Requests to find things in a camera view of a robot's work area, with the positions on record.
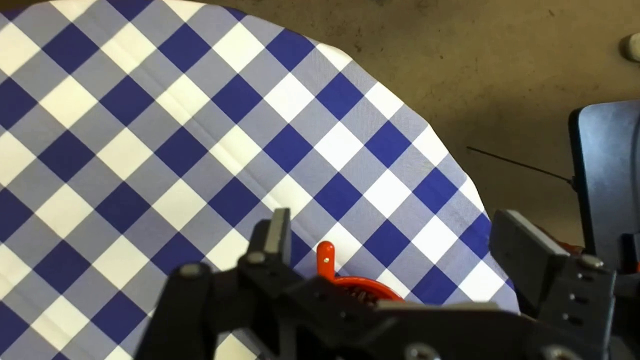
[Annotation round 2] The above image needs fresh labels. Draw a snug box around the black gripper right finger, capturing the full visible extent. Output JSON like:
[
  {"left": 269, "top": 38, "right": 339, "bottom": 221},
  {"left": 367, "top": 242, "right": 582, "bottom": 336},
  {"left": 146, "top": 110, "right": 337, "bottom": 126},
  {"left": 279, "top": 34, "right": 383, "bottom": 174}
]
[{"left": 491, "top": 207, "right": 585, "bottom": 324}]

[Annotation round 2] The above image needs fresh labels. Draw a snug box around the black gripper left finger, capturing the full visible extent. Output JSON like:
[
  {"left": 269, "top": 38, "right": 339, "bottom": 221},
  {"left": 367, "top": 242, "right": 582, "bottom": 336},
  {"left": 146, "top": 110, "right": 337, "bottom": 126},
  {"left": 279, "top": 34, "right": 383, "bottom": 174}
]
[{"left": 246, "top": 206, "right": 297, "bottom": 270}]

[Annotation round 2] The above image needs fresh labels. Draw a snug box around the spoon with orange handle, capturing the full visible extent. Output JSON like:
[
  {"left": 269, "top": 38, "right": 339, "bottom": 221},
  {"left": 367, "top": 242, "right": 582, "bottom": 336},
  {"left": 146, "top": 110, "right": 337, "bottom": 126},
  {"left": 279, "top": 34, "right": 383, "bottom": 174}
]
[{"left": 315, "top": 239, "right": 407, "bottom": 304}]

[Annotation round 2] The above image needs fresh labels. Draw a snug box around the blue white checked tablecloth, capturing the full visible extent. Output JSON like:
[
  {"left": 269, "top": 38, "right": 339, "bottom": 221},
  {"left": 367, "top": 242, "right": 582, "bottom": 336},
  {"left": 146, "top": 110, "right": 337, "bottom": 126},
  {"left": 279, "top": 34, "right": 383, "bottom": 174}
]
[{"left": 0, "top": 0, "right": 522, "bottom": 360}]

